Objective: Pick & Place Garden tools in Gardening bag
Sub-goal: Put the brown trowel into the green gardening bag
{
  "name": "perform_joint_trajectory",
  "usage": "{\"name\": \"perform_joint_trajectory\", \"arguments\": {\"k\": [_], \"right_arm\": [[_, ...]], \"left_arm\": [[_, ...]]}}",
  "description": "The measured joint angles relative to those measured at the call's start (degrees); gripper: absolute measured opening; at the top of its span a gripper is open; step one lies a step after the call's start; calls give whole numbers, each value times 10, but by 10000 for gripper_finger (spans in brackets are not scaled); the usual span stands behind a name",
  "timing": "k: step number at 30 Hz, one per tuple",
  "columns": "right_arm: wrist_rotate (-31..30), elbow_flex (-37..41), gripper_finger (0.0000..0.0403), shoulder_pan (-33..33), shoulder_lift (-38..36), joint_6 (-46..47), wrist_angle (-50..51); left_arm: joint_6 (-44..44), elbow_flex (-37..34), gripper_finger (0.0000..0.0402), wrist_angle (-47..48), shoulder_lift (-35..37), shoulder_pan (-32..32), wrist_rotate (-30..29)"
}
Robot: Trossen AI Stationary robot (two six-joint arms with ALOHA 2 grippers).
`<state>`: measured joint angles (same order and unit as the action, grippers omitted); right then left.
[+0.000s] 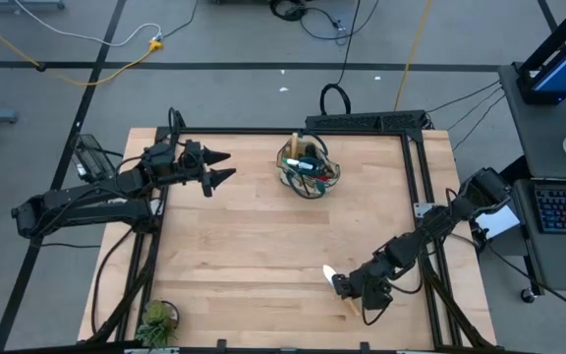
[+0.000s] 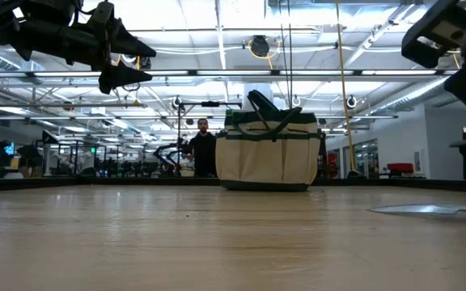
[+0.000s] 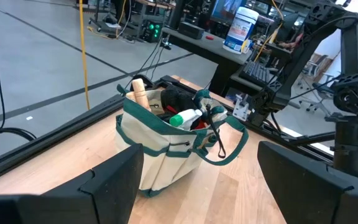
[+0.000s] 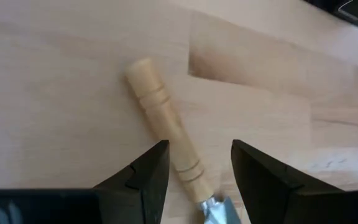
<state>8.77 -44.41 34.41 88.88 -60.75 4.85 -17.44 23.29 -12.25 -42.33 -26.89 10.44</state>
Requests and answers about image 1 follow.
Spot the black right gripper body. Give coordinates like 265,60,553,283
344,271,395,312

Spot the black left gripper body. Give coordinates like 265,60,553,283
179,139,214,199

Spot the pointed steel trowel wooden handle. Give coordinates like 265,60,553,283
322,264,363,319

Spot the green spray bottle white trigger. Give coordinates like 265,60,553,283
284,155,324,175

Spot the cream green canvas gardening bag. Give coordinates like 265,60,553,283
275,129,342,201

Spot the white paper sheet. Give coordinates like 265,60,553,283
474,202,522,241

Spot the potted green succulent plant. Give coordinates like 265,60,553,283
134,298,182,351

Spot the grey side desk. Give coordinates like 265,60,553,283
496,62,566,296

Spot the grey metal floor bar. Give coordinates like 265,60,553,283
0,0,67,13

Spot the black aluminium table frame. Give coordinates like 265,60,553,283
85,109,499,354

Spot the yellow extension cable with plug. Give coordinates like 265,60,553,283
0,6,165,89

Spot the white cable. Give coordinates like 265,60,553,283
14,0,163,49

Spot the black floor cable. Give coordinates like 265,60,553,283
161,0,201,41

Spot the black arm base cable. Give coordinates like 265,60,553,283
89,228,135,336

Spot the black mesh cable tray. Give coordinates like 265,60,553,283
305,109,429,134

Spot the black cable bundle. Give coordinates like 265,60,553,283
268,0,380,46

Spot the black looped cable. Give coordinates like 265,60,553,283
317,0,363,117

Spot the black desk power cable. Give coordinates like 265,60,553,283
483,240,566,321

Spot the thin black cable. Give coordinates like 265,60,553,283
424,80,503,115
444,87,505,133
452,93,508,151

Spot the yellow hanging cable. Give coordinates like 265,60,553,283
393,0,434,112

